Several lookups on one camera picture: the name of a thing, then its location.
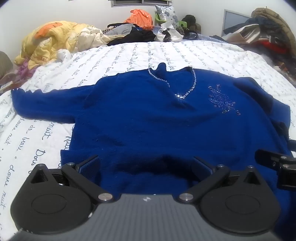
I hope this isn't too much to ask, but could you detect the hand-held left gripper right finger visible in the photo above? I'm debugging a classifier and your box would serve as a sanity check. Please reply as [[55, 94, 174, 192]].
[[176, 156, 266, 204]]

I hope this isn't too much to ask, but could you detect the blue beaded sweater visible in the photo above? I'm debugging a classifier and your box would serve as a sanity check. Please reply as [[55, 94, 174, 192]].
[[10, 62, 292, 202]]

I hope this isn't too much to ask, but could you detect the white plastic bag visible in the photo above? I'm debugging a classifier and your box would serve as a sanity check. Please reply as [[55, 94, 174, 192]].
[[155, 21, 185, 42]]

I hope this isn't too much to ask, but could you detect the floral grey pillow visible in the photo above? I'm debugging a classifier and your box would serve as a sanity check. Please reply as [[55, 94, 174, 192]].
[[154, 5, 179, 26]]

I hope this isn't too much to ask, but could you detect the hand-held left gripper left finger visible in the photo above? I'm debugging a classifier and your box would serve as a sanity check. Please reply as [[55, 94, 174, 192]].
[[27, 155, 114, 205]]

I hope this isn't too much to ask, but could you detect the purple patterned cloth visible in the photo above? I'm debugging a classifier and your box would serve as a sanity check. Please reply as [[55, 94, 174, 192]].
[[0, 65, 33, 93]]

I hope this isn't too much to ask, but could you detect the grey clothing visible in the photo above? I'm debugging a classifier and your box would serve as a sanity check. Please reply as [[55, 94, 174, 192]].
[[102, 23, 134, 38]]

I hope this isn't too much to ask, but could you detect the grey framed panel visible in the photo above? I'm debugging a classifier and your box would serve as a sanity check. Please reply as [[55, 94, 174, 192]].
[[223, 9, 252, 33]]

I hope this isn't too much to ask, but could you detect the white script-print bedsheet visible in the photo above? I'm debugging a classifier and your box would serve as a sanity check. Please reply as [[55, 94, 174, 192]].
[[0, 38, 296, 234]]

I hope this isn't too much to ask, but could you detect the green plastic chair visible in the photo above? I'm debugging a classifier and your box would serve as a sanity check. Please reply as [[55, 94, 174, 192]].
[[155, 13, 188, 29]]

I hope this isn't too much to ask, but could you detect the orange plastic bag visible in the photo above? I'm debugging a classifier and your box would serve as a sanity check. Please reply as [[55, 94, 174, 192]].
[[124, 9, 153, 30]]

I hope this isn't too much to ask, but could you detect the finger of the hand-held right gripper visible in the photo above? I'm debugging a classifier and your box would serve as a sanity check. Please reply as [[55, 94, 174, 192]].
[[254, 149, 296, 190]]

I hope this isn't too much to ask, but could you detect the dark backpack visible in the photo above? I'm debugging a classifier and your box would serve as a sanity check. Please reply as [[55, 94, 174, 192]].
[[181, 14, 202, 35]]

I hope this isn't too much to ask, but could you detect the grey window frame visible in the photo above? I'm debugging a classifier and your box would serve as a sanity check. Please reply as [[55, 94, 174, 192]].
[[110, 0, 173, 7]]

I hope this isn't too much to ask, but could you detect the black clothing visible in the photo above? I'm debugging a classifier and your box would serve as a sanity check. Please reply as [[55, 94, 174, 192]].
[[107, 30, 158, 46]]

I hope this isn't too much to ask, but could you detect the pile of mixed clothes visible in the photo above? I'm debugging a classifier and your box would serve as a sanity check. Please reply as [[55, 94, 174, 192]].
[[221, 17, 296, 80]]

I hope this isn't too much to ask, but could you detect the yellow quilt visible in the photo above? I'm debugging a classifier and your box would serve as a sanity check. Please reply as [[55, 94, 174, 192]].
[[14, 21, 111, 70]]

